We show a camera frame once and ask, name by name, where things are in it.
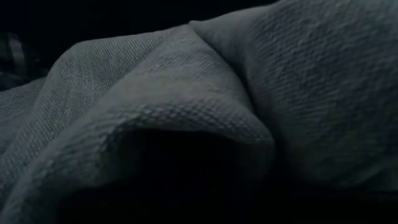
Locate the light blue denim shirt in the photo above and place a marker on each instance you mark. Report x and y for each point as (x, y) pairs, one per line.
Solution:
(217, 77)

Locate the navy plaid shirt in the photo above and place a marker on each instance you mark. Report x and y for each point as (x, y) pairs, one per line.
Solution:
(15, 56)

